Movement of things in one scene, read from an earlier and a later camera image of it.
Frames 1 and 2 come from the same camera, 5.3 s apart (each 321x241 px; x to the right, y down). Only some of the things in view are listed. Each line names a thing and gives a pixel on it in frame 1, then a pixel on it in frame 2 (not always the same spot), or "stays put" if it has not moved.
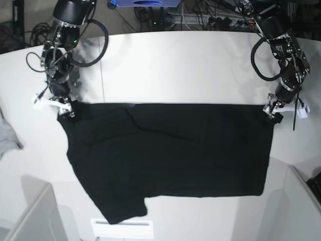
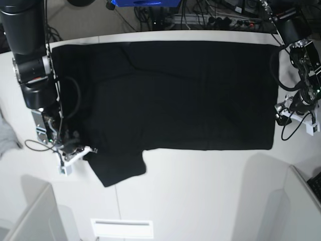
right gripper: x=285 y=94 -> x=302 y=103
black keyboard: x=314 y=184 stays put
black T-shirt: x=125 y=152 -> x=119 y=100
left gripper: x=60 y=87 -> x=68 y=146
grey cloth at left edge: x=9 y=140 stays put
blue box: x=149 y=3 stays put
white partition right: x=294 y=213 stays put
